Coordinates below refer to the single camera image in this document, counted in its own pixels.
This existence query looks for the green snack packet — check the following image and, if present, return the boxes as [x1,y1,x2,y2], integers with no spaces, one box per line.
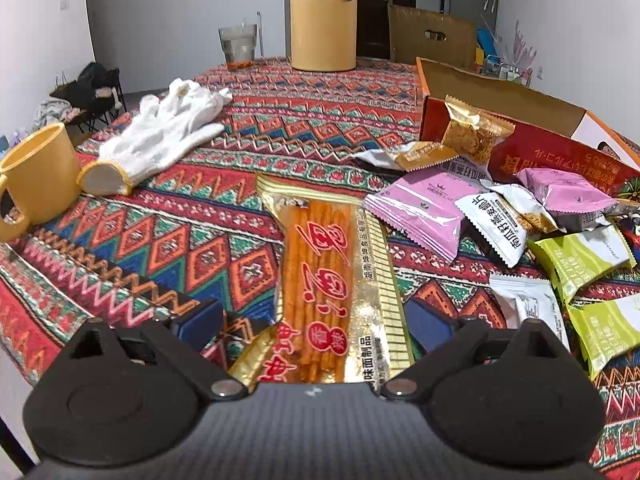
[567,295,640,380]
[527,224,637,307]

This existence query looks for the white cotton gloves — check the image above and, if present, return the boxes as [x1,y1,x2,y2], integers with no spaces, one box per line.
[77,78,233,196]

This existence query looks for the red cardboard snack box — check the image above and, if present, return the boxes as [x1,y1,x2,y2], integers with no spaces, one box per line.
[416,58,639,202]

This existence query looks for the orange spicy stick snack pack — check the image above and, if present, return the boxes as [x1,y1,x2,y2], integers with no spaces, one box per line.
[230,176,414,389]

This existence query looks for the yellow thermos jug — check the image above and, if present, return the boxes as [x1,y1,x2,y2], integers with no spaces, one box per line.
[290,0,358,73]

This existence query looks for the pink snack packet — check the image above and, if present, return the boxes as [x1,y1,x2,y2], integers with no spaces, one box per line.
[362,168,482,263]
[515,168,617,233]

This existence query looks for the yellow mug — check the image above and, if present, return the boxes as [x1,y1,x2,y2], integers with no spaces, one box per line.
[1,122,80,243]

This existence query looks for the glass cup with drink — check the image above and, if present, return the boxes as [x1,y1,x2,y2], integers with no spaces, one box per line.
[218,24,258,70]

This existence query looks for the brown cardboard box with handle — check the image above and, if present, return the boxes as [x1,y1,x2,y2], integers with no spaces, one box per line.
[387,3,476,70]

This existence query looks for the wire rack with bottles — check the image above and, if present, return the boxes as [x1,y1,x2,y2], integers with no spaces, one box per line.
[480,53,535,87]

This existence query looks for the gold chip snack packet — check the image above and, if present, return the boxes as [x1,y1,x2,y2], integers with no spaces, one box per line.
[442,96,515,167]

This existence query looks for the white and gold snack packet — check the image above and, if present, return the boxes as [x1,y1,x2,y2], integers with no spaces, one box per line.
[454,180,559,269]

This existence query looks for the colourful patterned tablecloth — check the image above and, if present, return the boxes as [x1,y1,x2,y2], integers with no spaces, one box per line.
[0,55,640,480]

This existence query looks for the black folding chair with clothes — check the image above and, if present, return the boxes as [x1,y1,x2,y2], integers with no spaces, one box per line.
[32,62,127,132]

